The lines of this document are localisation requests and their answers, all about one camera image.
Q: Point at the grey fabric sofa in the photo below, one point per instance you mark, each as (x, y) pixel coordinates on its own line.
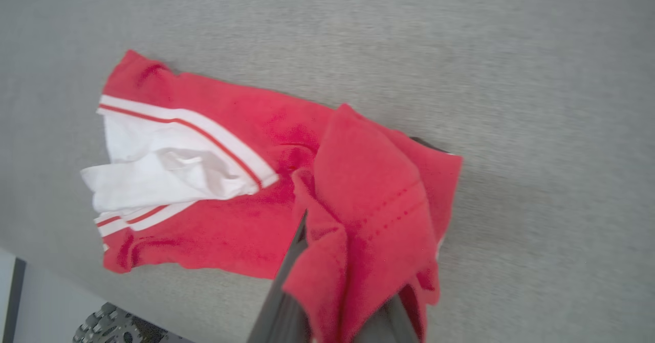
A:
(460, 51)

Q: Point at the red and white basketball jersey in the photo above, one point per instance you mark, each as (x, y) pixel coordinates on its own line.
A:
(245, 179)

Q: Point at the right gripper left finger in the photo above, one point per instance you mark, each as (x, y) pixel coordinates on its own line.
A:
(284, 307)

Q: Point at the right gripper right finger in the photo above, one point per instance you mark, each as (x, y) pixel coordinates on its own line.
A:
(389, 322)

